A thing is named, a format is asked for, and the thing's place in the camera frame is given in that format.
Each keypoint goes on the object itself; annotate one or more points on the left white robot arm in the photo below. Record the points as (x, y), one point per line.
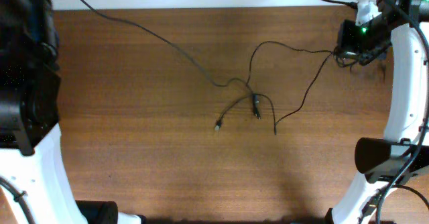
(33, 176)

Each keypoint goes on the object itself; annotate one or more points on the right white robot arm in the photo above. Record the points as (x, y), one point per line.
(386, 164)

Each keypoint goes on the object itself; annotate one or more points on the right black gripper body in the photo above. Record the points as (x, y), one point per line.
(367, 40)

